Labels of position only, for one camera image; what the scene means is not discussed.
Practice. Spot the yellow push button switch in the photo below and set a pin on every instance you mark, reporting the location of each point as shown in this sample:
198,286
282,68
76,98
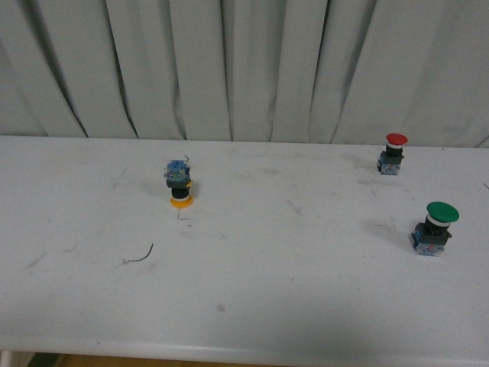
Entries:
178,179

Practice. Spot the white pleated curtain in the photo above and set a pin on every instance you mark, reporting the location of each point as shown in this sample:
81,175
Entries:
334,72

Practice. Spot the red push button switch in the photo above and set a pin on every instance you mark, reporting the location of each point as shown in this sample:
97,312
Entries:
391,158

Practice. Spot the green push button switch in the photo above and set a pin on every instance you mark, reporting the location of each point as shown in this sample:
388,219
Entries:
431,236

